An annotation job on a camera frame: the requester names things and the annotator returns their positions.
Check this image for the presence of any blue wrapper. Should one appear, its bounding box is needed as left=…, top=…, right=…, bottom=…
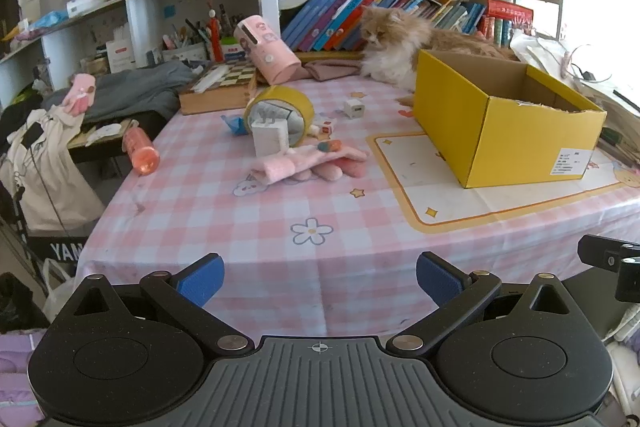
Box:
left=221, top=115, right=248, bottom=136

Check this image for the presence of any large white power adapter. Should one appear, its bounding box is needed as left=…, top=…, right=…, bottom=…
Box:
left=250, top=119, right=290, bottom=157

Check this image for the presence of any small white staples box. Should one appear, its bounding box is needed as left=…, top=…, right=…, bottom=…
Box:
left=307, top=119, right=335, bottom=141

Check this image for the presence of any small white charger cube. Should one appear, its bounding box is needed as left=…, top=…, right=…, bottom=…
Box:
left=343, top=98, right=366, bottom=119

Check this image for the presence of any yellow tape roll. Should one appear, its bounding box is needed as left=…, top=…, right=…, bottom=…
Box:
left=243, top=84, right=314, bottom=146

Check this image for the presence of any stack of papers and books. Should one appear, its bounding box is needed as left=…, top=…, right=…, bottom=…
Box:
left=510, top=30, right=639, bottom=167

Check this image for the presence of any pink checkered tablecloth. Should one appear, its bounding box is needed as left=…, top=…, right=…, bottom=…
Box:
left=77, top=77, right=639, bottom=337

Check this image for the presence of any orange pink bottle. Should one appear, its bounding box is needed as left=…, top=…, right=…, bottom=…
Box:
left=122, top=127, right=160, bottom=176

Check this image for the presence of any yellow cardboard box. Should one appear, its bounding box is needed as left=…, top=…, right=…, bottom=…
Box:
left=413, top=51, right=606, bottom=188

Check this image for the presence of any wooden chess board box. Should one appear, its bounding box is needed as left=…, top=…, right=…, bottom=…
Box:
left=179, top=61, right=257, bottom=115

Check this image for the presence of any grey clothing pile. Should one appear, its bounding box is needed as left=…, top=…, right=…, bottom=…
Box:
left=41, top=59, right=196, bottom=124

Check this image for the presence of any pink glove on pile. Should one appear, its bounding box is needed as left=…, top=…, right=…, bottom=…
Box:
left=62, top=74, right=96, bottom=117

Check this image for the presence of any pink cylindrical appliance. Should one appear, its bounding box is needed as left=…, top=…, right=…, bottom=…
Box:
left=234, top=15, right=302, bottom=86

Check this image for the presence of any pink folded cloth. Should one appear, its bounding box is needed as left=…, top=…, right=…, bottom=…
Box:
left=300, top=58, right=361, bottom=82

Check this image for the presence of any orange white fluffy cat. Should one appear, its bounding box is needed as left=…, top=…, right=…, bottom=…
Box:
left=360, top=6, right=518, bottom=92

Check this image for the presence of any red book box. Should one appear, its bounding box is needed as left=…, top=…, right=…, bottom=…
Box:
left=485, top=0, right=534, bottom=24

